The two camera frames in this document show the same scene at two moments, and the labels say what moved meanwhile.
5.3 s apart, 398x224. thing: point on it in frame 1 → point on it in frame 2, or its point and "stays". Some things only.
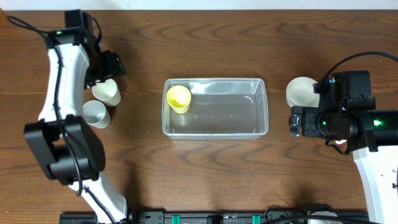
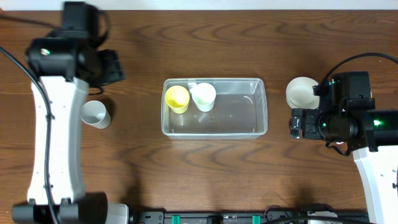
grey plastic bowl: [300, 92] stays
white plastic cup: [107, 92] → [203, 94]
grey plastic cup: [96, 115] stays
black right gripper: [313, 126] stays
